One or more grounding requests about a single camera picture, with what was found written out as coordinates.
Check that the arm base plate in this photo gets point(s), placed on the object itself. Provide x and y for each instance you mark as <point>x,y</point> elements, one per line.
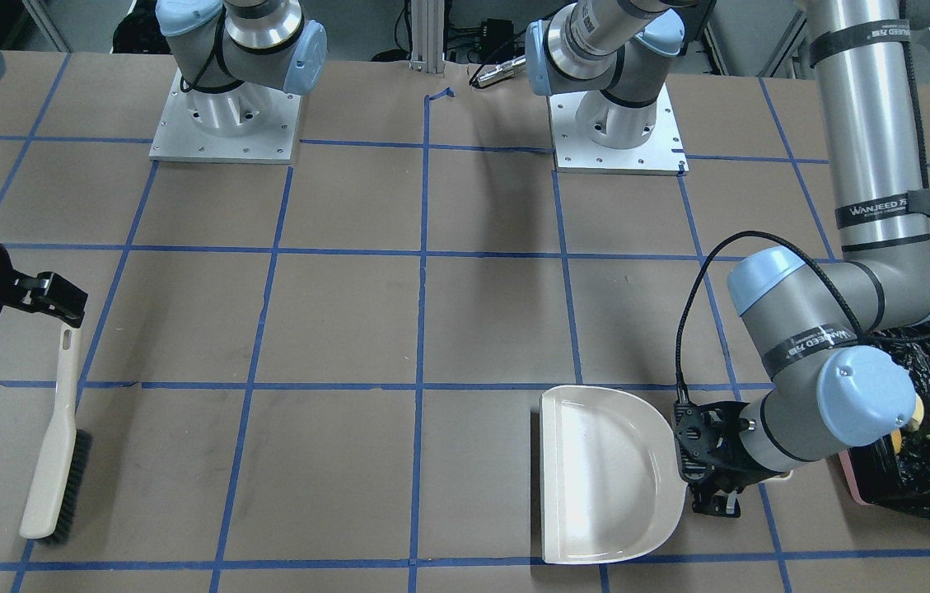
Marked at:
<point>593,136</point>
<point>249,125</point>

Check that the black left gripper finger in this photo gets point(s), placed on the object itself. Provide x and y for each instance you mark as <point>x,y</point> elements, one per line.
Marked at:
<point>717,503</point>
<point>695,437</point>

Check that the beige hand brush black bristles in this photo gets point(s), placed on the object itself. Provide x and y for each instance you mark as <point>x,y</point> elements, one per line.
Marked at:
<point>58,476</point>

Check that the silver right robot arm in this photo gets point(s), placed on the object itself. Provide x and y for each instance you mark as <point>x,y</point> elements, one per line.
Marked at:
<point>243,67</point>

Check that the beige plastic dustpan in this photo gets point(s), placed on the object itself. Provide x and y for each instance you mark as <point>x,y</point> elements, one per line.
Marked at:
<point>609,478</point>

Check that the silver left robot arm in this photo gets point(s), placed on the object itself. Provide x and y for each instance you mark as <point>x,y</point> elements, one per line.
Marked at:
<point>817,327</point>

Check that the aluminium frame post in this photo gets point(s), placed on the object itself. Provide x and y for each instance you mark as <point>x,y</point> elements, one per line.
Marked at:
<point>427,33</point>

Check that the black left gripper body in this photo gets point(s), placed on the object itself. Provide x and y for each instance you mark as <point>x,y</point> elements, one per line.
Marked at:
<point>730,476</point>

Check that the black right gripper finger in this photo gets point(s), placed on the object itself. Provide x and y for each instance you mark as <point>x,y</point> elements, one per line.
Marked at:
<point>50,294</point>

